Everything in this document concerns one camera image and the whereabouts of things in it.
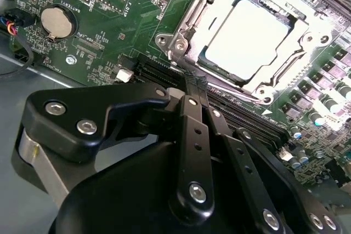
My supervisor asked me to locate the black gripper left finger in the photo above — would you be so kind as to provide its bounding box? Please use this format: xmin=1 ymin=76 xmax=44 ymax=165
xmin=19 ymin=73 xmax=216 ymax=222

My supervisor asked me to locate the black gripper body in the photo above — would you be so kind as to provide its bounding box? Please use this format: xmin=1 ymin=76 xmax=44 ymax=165
xmin=50 ymin=142 xmax=256 ymax=234

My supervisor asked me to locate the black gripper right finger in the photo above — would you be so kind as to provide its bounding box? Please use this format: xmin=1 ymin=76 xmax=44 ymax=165
xmin=197 ymin=76 xmax=345 ymax=234

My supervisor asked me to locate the CPU with silver top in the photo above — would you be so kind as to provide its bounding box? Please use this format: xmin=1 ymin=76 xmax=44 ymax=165
xmin=197 ymin=0 xmax=293 ymax=81

